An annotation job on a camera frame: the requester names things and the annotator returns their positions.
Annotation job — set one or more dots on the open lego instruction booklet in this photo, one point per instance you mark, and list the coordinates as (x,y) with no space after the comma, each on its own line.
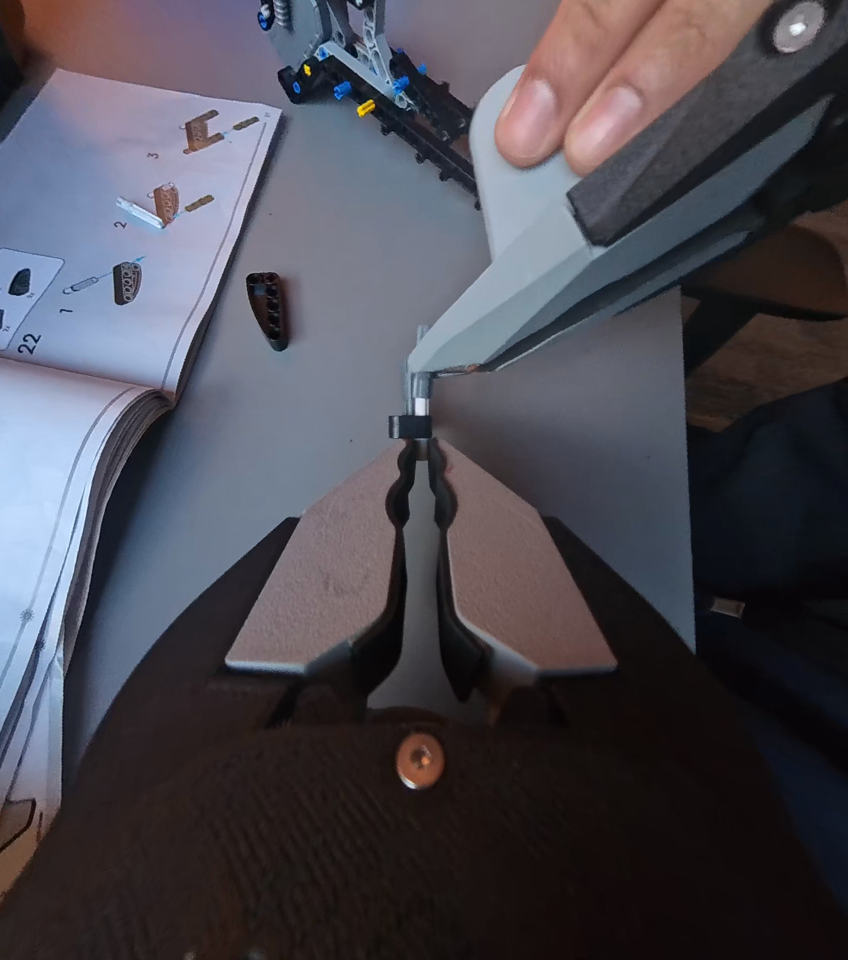
(94,187)

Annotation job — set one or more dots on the person's right hand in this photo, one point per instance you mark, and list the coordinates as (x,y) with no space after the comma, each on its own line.
(619,67)

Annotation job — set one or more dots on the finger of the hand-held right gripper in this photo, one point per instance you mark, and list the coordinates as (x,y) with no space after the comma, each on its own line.
(529,270)
(619,307)

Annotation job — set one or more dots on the black curved lego beam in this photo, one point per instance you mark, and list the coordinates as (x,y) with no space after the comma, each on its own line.
(272,311)

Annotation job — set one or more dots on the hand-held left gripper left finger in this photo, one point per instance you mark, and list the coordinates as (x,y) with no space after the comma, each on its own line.
(319,577)

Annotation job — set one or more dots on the grey and black lego assembly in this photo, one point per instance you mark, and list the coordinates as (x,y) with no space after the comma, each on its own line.
(368,71)

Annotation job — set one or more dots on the black lego bush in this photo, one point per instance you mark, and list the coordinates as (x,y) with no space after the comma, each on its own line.
(407,427)

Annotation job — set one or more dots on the person's dark pants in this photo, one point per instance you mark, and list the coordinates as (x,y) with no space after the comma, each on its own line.
(791,525)

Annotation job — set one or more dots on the grey lego axle pin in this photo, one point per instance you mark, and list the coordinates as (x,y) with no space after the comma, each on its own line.
(421,391)

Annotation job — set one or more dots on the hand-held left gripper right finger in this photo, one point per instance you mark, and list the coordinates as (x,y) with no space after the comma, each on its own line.
(521,577)

